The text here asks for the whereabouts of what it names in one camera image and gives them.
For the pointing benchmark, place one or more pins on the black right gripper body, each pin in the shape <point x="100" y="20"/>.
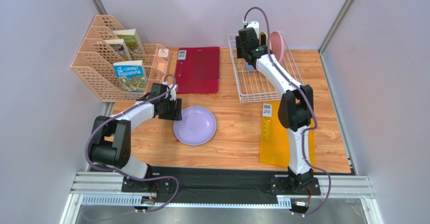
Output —
<point x="249" y="65"/>

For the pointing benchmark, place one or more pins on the blue Treehouse book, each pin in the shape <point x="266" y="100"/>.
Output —
<point x="132" y="75"/>

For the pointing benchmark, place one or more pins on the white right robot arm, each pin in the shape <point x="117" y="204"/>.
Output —
<point x="296" y="106"/>

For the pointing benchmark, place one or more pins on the pink plate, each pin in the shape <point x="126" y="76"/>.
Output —
<point x="277" y="46"/>

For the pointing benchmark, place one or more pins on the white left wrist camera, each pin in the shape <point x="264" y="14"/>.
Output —
<point x="171" y="92"/>

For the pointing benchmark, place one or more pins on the blue plate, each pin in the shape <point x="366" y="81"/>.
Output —
<point x="250" y="66"/>

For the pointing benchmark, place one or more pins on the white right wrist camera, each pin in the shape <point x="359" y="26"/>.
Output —
<point x="252" y="24"/>

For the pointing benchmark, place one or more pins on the beige plastic file organizer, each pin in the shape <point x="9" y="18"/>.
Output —
<point x="93" y="63"/>

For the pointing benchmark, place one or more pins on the small white box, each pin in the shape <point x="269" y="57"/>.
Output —
<point x="163" y="53"/>

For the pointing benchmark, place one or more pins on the purple plate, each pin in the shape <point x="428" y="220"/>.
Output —
<point x="198" y="126"/>

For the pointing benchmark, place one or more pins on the middle book in organizer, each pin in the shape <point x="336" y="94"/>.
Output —
<point x="119" y="46"/>

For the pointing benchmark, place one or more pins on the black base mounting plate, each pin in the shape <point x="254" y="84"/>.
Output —
<point x="217" y="186"/>

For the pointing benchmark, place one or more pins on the red plastic folder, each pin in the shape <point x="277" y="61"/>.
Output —
<point x="198" y="70"/>

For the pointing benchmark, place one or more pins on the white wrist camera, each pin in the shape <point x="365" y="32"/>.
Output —
<point x="171" y="92"/>
<point x="252" y="24"/>

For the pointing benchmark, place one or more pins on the aluminium frame rail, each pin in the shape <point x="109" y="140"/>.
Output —
<point x="103" y="188"/>

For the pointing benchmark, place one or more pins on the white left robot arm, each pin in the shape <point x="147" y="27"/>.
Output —
<point x="109" y="145"/>

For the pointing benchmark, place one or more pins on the orange plastic folder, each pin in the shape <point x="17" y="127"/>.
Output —
<point x="283" y="146"/>

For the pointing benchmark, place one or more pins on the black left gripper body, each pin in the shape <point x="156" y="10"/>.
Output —
<point x="168" y="109"/>

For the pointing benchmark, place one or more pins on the green book in organizer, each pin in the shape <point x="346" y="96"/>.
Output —
<point x="131" y="39"/>

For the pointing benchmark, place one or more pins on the white wire dish rack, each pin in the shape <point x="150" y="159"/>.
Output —
<point x="253" y="86"/>

